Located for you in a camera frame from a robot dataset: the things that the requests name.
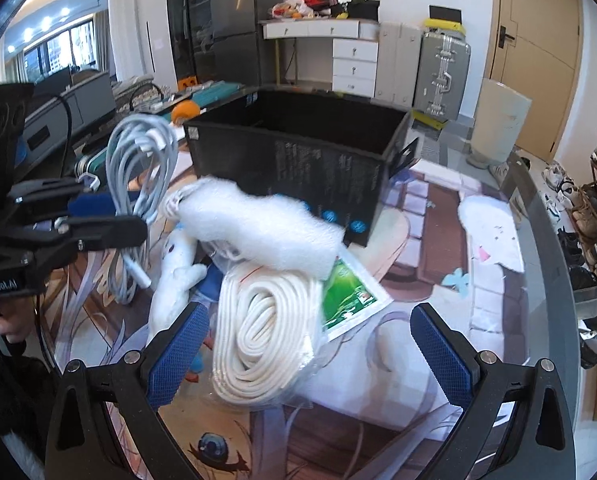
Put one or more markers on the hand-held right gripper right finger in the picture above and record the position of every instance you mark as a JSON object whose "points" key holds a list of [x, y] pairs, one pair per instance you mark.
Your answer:
{"points": [[443, 355]]}

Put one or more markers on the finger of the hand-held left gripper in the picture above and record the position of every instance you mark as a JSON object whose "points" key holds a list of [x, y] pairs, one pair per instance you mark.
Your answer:
{"points": [[113, 232], [91, 205]]}

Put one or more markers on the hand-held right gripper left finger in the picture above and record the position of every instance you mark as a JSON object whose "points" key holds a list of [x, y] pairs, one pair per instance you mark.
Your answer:
{"points": [[178, 355]]}

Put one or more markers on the white plush toy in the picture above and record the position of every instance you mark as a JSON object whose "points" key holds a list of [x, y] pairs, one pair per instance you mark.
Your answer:
{"points": [[173, 280]]}

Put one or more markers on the green and white packet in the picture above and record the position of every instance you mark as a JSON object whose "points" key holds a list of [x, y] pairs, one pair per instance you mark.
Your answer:
{"points": [[348, 300]]}

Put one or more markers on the white fuzzy foam sheet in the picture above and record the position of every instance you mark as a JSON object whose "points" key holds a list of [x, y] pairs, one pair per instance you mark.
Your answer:
{"points": [[258, 230]]}

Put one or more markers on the black storage box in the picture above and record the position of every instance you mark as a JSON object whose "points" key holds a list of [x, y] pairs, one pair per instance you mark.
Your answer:
{"points": [[288, 160]]}

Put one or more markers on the person's left hand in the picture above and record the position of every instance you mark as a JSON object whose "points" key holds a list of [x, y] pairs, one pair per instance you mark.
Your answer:
{"points": [[8, 321]]}

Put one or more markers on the grey sofa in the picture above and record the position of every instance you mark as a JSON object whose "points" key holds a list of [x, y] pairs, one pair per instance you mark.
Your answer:
{"points": [[73, 110]]}

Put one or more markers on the window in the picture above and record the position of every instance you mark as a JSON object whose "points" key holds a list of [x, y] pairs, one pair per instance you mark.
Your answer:
{"points": [[53, 50]]}

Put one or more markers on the orange persimmon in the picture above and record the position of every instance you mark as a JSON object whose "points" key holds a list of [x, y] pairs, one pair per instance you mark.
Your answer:
{"points": [[186, 111]]}

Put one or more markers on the orange paper bag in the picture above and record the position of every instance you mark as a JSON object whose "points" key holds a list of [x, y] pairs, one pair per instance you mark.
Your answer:
{"points": [[187, 82]]}

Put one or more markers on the shoe rack with shoes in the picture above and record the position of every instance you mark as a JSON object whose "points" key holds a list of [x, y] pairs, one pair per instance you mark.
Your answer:
{"points": [[593, 210]]}

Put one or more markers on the black glass cabinet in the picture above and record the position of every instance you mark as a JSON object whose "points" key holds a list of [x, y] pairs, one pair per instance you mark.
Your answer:
{"points": [[188, 20]]}

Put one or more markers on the dark grey fridge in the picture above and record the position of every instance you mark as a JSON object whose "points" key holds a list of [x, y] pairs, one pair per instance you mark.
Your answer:
{"points": [[238, 10]]}

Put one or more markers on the beige trash can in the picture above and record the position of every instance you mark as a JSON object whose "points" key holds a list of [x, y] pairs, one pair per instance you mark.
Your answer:
{"points": [[501, 115]]}

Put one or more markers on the plastic bag of fruit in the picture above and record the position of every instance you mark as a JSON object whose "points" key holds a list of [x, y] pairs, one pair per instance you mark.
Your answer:
{"points": [[288, 10]]}

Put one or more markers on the silver suitcase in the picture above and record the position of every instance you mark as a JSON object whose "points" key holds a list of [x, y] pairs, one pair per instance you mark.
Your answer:
{"points": [[441, 70]]}

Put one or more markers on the beige suitcase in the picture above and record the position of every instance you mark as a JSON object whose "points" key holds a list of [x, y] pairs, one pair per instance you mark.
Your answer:
{"points": [[398, 60]]}

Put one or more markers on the white desk with drawers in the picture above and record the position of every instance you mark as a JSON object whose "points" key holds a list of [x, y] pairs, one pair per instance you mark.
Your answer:
{"points": [[353, 55]]}

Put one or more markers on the tan wooden door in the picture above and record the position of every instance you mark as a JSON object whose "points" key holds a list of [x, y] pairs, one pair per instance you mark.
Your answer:
{"points": [[528, 60]]}

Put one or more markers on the yellow box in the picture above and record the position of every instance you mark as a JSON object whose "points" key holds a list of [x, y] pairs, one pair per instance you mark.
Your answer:
{"points": [[443, 25]]}

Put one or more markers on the black bag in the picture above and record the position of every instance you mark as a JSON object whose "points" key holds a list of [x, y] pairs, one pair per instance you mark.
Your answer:
{"points": [[363, 10]]}

